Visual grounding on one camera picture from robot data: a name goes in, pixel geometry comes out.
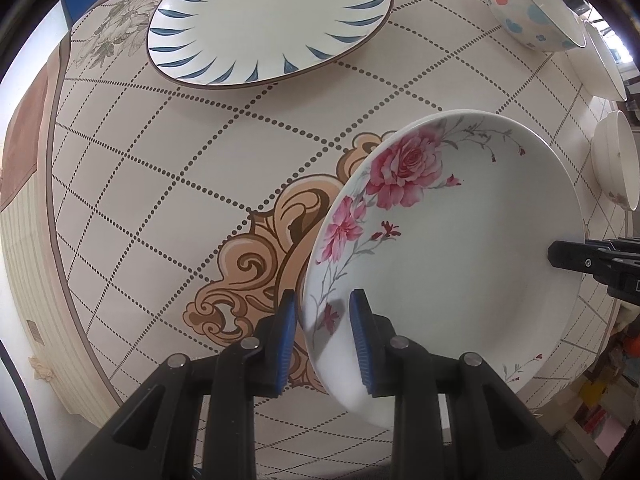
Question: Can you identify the white plate with pink roses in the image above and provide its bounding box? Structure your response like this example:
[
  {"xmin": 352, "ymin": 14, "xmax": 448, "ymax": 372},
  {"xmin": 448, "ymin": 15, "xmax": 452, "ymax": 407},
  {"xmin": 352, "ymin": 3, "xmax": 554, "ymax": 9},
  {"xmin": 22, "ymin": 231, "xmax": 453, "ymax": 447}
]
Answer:
[{"xmin": 299, "ymin": 109, "xmax": 587, "ymax": 430}]

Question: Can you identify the white bowl with black rim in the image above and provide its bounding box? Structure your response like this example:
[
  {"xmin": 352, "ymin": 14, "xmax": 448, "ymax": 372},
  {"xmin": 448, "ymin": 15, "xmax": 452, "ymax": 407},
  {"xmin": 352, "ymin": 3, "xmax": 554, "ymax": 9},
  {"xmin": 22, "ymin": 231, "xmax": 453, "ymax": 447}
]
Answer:
[{"xmin": 582, "ymin": 22, "xmax": 629, "ymax": 102}]

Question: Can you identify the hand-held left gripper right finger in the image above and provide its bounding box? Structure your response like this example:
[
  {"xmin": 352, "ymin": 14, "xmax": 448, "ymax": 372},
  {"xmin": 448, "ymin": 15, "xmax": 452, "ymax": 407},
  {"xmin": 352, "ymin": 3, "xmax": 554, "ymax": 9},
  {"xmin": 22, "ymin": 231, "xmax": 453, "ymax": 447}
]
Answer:
[{"xmin": 348, "ymin": 288, "xmax": 583, "ymax": 480}]

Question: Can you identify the white plate with blue leaves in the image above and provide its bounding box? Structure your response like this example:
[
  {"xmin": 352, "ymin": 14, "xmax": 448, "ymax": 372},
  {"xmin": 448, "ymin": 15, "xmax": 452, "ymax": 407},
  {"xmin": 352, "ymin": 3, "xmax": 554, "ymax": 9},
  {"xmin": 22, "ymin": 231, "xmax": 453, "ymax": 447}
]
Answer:
[{"xmin": 146, "ymin": 0, "xmax": 395, "ymax": 92}]

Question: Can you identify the white bowl with small flowers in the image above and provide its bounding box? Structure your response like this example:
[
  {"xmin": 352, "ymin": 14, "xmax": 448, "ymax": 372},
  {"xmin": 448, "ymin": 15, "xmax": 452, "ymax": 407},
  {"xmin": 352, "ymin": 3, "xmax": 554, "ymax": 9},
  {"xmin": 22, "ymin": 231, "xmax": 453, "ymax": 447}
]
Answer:
[{"xmin": 591, "ymin": 110, "xmax": 640, "ymax": 207}]

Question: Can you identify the white bowl with blue clouds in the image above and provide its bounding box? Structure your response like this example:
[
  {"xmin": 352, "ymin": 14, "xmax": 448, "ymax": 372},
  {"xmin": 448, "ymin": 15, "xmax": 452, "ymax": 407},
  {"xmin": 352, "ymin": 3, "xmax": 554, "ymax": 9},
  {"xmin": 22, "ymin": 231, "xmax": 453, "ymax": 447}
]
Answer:
[{"xmin": 486, "ymin": 0, "xmax": 587, "ymax": 53}]

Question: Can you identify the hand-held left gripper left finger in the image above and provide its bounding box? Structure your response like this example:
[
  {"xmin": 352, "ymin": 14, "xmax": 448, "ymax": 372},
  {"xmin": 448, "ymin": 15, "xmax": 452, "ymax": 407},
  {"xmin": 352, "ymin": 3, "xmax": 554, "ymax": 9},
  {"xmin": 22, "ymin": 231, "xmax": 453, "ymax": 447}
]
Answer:
[{"xmin": 60, "ymin": 289, "xmax": 297, "ymax": 480}]

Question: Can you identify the yellow box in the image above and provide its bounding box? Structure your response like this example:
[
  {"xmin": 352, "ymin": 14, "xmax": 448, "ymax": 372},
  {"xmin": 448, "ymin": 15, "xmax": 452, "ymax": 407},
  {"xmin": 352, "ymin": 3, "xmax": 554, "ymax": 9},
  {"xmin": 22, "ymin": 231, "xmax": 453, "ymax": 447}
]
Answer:
[{"xmin": 570, "ymin": 374, "xmax": 623, "ymax": 413}]

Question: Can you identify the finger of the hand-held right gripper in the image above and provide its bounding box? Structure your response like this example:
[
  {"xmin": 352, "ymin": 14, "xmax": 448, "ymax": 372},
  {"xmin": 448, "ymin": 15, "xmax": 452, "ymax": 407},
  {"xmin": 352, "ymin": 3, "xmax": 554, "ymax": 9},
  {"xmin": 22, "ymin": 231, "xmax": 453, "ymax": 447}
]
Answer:
[{"xmin": 547, "ymin": 236, "xmax": 640, "ymax": 306}]

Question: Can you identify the round patterned dining table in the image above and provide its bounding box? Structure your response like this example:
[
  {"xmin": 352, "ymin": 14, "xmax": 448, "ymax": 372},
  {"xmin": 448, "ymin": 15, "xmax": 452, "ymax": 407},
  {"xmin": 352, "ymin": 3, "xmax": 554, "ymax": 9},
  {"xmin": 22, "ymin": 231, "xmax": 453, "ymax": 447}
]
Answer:
[{"xmin": 0, "ymin": 0, "xmax": 623, "ymax": 466}]

